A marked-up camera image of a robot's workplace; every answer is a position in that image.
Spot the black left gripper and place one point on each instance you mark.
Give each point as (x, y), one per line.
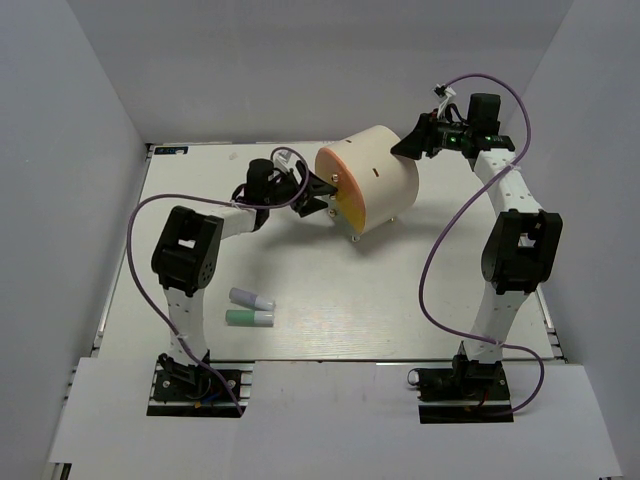
(308, 203)

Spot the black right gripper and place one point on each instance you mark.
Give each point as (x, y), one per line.
(421, 139)

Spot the yellow organizer drawer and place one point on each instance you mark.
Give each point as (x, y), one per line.
(355, 215)

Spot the cream round drawer organizer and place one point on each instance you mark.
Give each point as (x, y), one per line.
(389, 184)

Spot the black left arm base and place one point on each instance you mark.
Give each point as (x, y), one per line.
(208, 398)

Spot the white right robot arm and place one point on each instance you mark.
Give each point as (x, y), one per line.
(522, 245)

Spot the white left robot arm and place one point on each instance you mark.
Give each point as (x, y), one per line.
(186, 254)

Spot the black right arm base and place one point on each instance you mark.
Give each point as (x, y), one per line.
(467, 392)

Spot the lilac white cosmetic tube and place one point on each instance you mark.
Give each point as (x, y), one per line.
(251, 300)

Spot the green white cosmetic tube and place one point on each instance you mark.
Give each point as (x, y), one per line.
(250, 318)

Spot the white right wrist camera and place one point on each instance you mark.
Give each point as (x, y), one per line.
(445, 95)

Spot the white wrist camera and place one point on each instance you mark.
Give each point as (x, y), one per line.
(445, 95)
(283, 159)

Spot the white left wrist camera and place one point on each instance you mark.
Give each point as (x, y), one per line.
(283, 159)

